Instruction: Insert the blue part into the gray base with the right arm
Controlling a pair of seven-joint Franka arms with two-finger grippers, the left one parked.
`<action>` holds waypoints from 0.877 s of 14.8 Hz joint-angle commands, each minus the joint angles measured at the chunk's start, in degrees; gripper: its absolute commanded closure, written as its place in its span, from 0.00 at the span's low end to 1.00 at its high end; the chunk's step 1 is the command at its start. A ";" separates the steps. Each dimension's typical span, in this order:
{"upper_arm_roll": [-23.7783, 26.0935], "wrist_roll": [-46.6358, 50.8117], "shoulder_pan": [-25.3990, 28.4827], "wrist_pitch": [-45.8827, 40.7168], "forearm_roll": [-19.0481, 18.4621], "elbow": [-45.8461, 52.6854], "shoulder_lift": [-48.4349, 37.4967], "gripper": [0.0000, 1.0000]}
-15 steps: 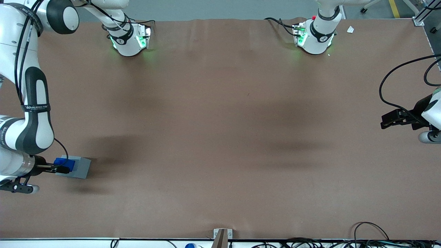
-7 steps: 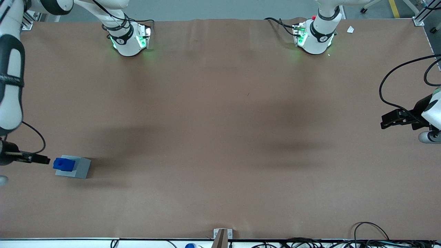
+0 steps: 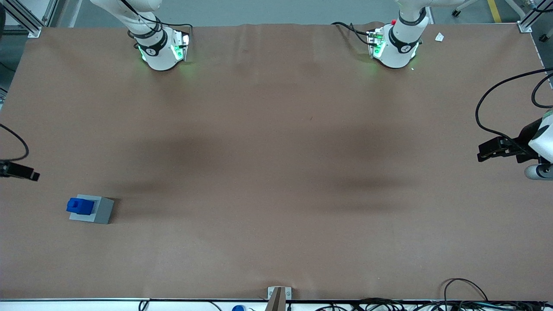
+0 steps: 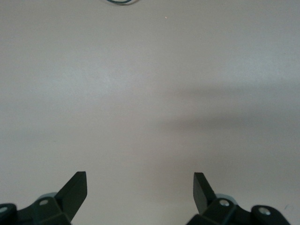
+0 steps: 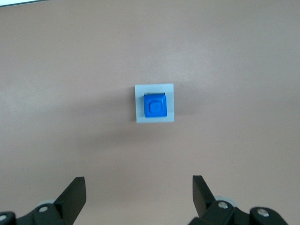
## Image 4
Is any thin dark looped cable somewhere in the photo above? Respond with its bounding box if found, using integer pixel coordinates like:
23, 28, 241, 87
105, 0, 139, 5

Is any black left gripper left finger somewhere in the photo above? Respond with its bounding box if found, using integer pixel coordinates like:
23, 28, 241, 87
16, 171, 88, 225

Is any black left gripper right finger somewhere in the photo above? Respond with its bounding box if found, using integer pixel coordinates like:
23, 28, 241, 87
186, 172, 253, 225

